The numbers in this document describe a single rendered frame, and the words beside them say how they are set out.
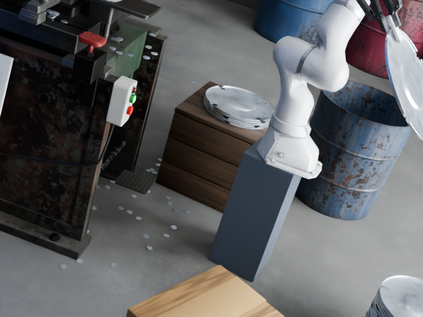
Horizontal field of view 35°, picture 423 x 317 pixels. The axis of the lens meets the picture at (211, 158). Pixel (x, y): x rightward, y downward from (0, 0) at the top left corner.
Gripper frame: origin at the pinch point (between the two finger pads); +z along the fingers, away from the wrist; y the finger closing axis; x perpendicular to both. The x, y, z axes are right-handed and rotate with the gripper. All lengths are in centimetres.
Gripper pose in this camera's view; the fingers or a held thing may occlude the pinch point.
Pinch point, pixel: (392, 29)
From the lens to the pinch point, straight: 172.4
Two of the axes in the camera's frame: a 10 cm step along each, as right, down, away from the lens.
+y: 7.8, -2.8, -5.6
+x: 4.8, -3.1, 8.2
